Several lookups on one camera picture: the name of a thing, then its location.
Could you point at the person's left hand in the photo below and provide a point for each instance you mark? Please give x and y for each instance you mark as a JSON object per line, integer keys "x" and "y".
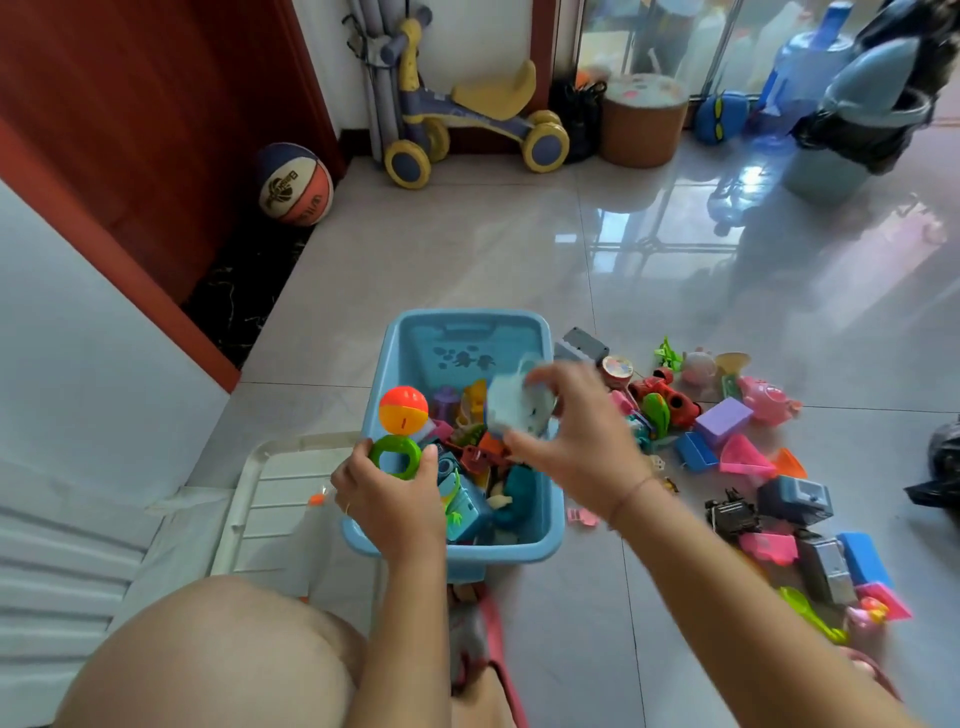
{"x": 390, "y": 514}

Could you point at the person's right hand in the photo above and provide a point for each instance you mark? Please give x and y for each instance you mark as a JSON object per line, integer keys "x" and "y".
{"x": 592, "y": 450}

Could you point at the teal purple toy robot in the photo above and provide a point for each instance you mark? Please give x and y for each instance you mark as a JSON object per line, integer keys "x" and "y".
{"x": 640, "y": 435}

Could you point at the pink house-shaped toy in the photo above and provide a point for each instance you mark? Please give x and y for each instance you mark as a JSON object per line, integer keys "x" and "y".
{"x": 621, "y": 401}

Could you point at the small pink toy piece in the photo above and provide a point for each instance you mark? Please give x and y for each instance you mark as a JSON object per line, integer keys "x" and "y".
{"x": 581, "y": 517}

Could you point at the green oval toy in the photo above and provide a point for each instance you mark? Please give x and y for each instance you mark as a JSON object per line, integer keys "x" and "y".
{"x": 656, "y": 415}

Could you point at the teal toy cube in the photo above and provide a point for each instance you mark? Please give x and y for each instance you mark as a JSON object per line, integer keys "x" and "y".
{"x": 465, "y": 510}

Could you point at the teal toy creature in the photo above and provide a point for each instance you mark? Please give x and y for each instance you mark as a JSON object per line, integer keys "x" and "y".
{"x": 521, "y": 491}

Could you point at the round colourful toy drum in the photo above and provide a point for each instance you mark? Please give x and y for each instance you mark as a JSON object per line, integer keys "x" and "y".
{"x": 617, "y": 371}

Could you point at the yellow toy race car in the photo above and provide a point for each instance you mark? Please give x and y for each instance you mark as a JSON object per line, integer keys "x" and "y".
{"x": 667, "y": 486}

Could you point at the red toy camera robot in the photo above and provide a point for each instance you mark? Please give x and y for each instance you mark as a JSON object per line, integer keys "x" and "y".
{"x": 679, "y": 409}

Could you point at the grey toothed toy block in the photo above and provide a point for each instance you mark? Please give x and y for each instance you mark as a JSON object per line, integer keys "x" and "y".
{"x": 585, "y": 345}

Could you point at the red toy plane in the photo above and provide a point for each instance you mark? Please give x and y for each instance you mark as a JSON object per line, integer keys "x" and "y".
{"x": 480, "y": 454}

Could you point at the green toy airplane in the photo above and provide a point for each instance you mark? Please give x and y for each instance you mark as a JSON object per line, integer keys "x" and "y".
{"x": 667, "y": 356}

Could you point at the white plastic lid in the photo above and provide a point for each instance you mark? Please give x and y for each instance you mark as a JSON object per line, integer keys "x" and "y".
{"x": 262, "y": 510}

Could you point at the yellow duck toy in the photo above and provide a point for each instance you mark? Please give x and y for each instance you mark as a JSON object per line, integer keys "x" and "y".
{"x": 474, "y": 397}

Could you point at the purple foam block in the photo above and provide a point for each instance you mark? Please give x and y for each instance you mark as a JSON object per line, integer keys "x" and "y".
{"x": 724, "y": 422}

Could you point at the round pink pig toy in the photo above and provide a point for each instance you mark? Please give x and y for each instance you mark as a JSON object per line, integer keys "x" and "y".
{"x": 699, "y": 367}

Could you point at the small green toy piece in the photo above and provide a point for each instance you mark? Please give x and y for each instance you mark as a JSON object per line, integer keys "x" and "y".
{"x": 731, "y": 388}

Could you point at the black toy vehicle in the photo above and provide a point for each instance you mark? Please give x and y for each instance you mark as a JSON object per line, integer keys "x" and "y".
{"x": 733, "y": 516}

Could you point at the blue plastic storage bin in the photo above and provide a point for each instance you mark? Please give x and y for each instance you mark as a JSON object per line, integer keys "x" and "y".
{"x": 412, "y": 352}

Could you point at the pink pig toy pot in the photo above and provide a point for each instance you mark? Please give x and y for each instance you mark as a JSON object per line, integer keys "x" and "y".
{"x": 769, "y": 401}

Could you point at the blue-grey toy appliance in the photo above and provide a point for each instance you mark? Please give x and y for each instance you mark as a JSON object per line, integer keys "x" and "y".
{"x": 795, "y": 499}

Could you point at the grey toy refrigerator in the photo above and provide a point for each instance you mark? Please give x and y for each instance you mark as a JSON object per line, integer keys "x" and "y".
{"x": 825, "y": 570}

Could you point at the lime green toy scoop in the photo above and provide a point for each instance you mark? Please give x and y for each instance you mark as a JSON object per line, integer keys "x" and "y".
{"x": 806, "y": 607}

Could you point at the blue toy block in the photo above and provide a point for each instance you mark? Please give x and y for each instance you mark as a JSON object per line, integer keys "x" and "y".
{"x": 862, "y": 559}

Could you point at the small pink yellow toy figure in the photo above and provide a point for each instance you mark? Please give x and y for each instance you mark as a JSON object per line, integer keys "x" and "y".
{"x": 868, "y": 613}

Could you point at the person's left forearm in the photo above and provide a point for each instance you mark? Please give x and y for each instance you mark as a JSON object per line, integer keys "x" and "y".
{"x": 405, "y": 645}

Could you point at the person's right forearm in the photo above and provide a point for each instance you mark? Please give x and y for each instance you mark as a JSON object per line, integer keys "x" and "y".
{"x": 712, "y": 615}

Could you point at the pink left slipper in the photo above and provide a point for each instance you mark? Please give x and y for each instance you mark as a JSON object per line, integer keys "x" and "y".
{"x": 495, "y": 622}

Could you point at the pink slipper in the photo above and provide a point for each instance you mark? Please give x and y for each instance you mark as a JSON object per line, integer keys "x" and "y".
{"x": 495, "y": 622}
{"x": 874, "y": 667}

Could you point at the brown round stool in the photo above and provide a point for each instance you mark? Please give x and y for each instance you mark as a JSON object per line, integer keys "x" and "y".
{"x": 645, "y": 127}

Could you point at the black shopping bag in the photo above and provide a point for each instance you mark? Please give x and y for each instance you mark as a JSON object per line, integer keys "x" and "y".
{"x": 577, "y": 120}

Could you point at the striped basketball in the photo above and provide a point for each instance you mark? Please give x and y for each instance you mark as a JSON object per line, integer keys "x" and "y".
{"x": 296, "y": 187}

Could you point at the black plastic bag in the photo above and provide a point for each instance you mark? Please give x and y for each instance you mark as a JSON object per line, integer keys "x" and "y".
{"x": 941, "y": 465}

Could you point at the blue round ball with goggles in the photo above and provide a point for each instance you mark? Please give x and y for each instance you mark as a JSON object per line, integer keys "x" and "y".
{"x": 720, "y": 118}

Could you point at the pink right slipper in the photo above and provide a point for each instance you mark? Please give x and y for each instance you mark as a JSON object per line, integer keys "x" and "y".
{"x": 874, "y": 667}

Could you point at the grey-blue trash bin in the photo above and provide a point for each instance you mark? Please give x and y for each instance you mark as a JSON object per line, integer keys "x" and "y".
{"x": 825, "y": 172}

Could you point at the yellow blue ride-on bike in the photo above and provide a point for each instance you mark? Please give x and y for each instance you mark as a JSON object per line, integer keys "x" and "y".
{"x": 450, "y": 112}

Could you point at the glass sliding door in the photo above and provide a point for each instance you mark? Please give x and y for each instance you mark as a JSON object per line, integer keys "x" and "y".
{"x": 645, "y": 30}

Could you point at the blue water jug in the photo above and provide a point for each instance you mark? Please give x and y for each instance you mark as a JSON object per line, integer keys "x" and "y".
{"x": 802, "y": 75}

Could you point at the grey padded poles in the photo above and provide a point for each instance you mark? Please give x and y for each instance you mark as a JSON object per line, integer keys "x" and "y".
{"x": 375, "y": 75}

